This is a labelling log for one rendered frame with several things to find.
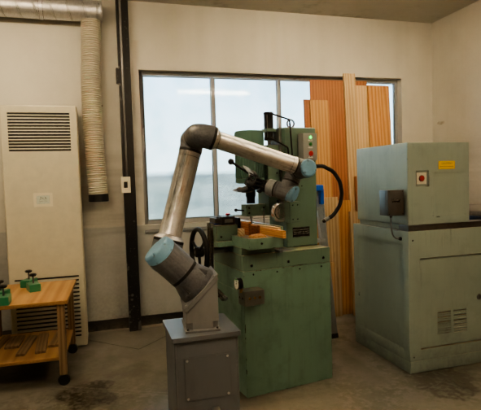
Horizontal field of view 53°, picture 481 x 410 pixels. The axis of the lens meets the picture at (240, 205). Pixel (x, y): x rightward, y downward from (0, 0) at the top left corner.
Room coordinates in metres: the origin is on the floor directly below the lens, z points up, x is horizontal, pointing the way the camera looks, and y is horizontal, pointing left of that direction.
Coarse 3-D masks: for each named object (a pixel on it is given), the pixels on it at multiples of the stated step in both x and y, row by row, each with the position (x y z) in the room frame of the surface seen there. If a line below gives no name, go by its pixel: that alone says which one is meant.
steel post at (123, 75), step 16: (128, 16) 3.89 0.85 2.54; (128, 32) 3.89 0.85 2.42; (128, 48) 3.89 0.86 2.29; (128, 64) 3.89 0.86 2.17; (128, 80) 3.89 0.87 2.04; (128, 96) 3.88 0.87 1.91; (128, 112) 3.88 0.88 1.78; (128, 128) 3.88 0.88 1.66; (128, 144) 3.88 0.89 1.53; (128, 160) 3.88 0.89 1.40; (128, 176) 3.88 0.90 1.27; (128, 192) 3.85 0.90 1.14; (128, 208) 3.87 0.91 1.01; (128, 224) 3.87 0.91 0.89; (128, 240) 3.87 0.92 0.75; (128, 256) 3.87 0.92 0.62; (128, 272) 3.87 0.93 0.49; (128, 288) 3.87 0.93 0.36
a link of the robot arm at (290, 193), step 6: (282, 180) 2.54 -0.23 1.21; (276, 186) 2.53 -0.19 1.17; (282, 186) 2.51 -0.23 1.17; (288, 186) 2.50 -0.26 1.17; (294, 186) 2.50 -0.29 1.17; (276, 192) 2.52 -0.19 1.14; (282, 192) 2.50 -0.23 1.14; (288, 192) 2.49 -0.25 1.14; (294, 192) 2.49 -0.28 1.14; (282, 198) 2.52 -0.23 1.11; (288, 198) 2.50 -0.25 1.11; (294, 198) 2.52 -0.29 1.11
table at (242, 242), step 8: (232, 240) 2.73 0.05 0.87; (240, 240) 2.63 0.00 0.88; (248, 240) 2.53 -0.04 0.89; (256, 240) 2.54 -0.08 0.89; (264, 240) 2.56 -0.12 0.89; (272, 240) 2.58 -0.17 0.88; (280, 240) 2.61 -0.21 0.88; (248, 248) 2.53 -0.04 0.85; (256, 248) 2.54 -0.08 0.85; (264, 248) 2.56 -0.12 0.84
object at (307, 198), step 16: (288, 128) 2.86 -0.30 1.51; (304, 128) 2.91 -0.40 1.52; (288, 144) 2.86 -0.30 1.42; (304, 192) 2.90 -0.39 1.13; (304, 208) 2.90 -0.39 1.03; (272, 224) 3.01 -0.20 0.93; (288, 224) 2.85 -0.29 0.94; (304, 224) 2.90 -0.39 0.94; (288, 240) 2.85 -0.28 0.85; (304, 240) 2.90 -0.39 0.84
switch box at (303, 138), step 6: (300, 138) 2.85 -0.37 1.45; (306, 138) 2.84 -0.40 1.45; (312, 138) 2.85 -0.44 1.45; (300, 144) 2.85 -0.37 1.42; (306, 144) 2.84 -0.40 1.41; (300, 150) 2.85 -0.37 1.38; (306, 150) 2.84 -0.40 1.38; (312, 150) 2.85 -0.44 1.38; (300, 156) 2.86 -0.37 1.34; (306, 156) 2.84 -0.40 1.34
